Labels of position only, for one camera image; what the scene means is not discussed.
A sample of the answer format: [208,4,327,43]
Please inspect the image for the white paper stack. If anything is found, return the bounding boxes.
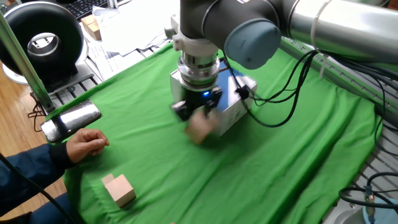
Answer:
[92,0,182,57]

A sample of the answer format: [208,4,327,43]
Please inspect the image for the person leg blue trousers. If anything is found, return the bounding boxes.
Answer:
[0,192,78,224]

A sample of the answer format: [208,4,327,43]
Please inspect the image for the black ring fan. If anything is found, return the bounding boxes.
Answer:
[0,1,95,94]

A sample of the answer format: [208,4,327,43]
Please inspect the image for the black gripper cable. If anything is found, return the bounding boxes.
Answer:
[222,49,320,128]

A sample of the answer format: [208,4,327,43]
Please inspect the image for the black keyboard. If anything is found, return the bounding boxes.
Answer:
[62,0,109,21]

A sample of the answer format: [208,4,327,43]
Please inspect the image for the black cables metal connector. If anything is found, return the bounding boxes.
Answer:
[338,171,398,218]

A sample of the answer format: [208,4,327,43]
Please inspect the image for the white blue cardboard box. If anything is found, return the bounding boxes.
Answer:
[170,60,258,138]

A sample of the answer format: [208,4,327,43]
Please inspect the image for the large wooden cube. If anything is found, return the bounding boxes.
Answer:
[104,174,137,208]

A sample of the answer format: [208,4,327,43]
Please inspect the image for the left forearm blue sleeve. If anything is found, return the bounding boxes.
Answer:
[0,142,75,217]

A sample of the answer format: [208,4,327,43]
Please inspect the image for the small wooden cube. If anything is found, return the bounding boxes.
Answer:
[101,173,116,187]

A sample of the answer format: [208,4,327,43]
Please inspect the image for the person left hand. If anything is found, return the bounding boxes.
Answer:
[66,128,110,164]

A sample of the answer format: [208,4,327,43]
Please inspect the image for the printed paper sheet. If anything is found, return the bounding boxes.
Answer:
[88,42,146,82]

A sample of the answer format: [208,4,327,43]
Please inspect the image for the wooden block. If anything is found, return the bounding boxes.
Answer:
[87,21,102,41]
[80,14,98,34]

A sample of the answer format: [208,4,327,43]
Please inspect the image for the green aluminium post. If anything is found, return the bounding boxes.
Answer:
[0,11,56,113]

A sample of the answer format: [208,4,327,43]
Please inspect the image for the thick black cable bundle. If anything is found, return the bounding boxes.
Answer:
[326,52,398,156]

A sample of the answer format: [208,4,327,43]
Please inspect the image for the thin black cable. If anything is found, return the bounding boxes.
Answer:
[0,152,77,224]

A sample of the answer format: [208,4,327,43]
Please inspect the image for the tangled brown floor cables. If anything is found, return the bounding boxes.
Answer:
[27,92,47,133]

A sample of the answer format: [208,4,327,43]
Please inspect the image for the green cloth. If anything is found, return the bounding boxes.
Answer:
[46,42,383,224]

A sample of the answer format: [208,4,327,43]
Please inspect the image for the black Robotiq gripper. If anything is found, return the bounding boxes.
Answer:
[170,81,223,123]

